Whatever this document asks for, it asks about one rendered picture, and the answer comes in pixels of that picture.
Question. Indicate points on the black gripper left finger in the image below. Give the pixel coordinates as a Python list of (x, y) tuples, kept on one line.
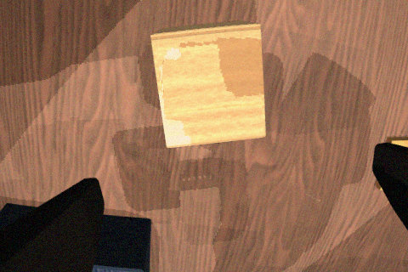
[(62, 235)]

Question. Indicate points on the orange rectangular block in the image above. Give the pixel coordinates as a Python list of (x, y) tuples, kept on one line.
[(396, 141)]

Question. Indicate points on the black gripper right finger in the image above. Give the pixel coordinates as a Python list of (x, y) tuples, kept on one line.
[(390, 166)]

